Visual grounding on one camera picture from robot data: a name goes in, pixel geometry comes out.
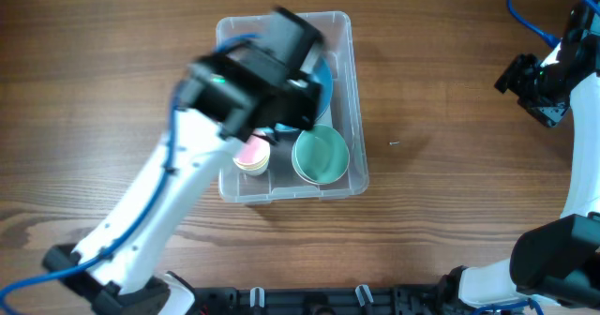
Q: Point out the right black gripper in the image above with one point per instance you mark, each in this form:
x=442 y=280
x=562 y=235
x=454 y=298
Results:
x=511 y=76

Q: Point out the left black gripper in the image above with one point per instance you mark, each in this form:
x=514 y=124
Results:
x=303 y=103

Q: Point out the mint green bowl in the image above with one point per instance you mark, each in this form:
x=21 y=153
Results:
x=322 y=154

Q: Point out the pink bowl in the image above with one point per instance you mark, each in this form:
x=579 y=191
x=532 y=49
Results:
x=297 y=169

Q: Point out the pink plastic cup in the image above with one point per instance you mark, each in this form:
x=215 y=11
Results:
x=255 y=150

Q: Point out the yellow plastic cup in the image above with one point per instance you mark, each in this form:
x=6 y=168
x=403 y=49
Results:
x=251 y=166

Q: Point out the cream plastic cup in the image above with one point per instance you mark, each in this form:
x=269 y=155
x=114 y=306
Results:
x=254 y=173

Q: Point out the light blue bowl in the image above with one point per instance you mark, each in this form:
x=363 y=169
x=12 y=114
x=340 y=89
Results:
x=279 y=128

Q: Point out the dark blue bowl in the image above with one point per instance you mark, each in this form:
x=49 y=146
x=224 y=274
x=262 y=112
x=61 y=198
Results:
x=322 y=75

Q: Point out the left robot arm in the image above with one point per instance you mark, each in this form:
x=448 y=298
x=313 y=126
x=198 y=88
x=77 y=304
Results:
x=226 y=96

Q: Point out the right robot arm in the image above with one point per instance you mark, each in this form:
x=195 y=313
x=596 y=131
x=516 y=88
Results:
x=556 y=264

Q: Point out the white label in container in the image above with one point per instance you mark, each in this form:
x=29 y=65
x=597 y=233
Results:
x=326 y=118

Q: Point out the clear plastic storage container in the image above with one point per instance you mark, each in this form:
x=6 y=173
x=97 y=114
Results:
x=280 y=181

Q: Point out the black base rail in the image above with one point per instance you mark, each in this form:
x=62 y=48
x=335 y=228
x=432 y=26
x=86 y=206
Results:
x=397 y=300

